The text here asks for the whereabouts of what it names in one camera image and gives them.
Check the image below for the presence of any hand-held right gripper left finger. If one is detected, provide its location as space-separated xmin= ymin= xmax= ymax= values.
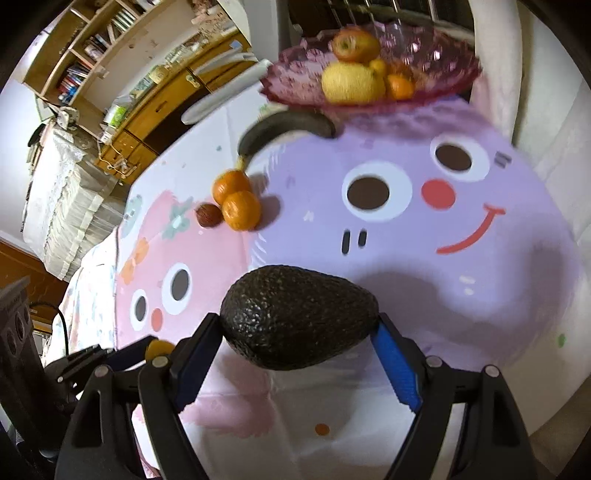
xmin=55 ymin=313 xmax=227 ymax=480

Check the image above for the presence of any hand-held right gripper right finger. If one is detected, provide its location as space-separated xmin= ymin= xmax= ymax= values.
xmin=369 ymin=313 xmax=539 ymax=480

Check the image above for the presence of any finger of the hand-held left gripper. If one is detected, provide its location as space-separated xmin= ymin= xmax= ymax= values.
xmin=44 ymin=338 xmax=155 ymax=402

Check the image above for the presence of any dark avocado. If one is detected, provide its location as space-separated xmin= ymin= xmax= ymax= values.
xmin=220 ymin=265 xmax=380 ymax=371

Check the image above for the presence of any yellow pear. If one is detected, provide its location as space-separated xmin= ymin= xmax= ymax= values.
xmin=322 ymin=62 xmax=386 ymax=104

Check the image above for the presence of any purple glass fruit bowl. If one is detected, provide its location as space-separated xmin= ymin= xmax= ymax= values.
xmin=259 ymin=21 xmax=483 ymax=114

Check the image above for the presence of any red apple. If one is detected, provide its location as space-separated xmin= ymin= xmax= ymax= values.
xmin=331 ymin=27 xmax=382 ymax=64

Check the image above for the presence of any floral fleece blanket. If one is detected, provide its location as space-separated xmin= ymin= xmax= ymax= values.
xmin=52 ymin=230 xmax=122 ymax=363

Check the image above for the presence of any cartoon printed tablecloth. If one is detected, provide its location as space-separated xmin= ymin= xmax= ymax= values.
xmin=69 ymin=88 xmax=583 ymax=480

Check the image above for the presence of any wooden door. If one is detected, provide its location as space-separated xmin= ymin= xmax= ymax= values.
xmin=0 ymin=237 xmax=70 ymax=334

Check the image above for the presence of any white lace cover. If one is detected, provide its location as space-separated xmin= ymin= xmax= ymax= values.
xmin=21 ymin=119 xmax=131 ymax=283

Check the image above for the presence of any wooden desk with drawers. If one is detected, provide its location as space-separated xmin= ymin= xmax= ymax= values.
xmin=95 ymin=28 xmax=260 ymax=185

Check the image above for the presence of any green tissue pack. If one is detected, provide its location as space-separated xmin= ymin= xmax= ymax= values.
xmin=103 ymin=104 xmax=128 ymax=128

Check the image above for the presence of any overripe dark banana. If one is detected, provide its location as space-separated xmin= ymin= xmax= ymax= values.
xmin=236 ymin=112 xmax=338 ymax=172

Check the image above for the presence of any row of books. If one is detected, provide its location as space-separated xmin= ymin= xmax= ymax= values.
xmin=58 ymin=9 xmax=139 ymax=104

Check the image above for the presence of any wooden bookshelf hutch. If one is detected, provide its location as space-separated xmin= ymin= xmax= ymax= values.
xmin=23 ymin=0 xmax=241 ymax=121

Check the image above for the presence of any metal window grille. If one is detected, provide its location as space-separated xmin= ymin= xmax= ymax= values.
xmin=288 ymin=0 xmax=476 ymax=29

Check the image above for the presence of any black cable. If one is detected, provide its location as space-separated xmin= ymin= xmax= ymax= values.
xmin=28 ymin=302 xmax=71 ymax=357

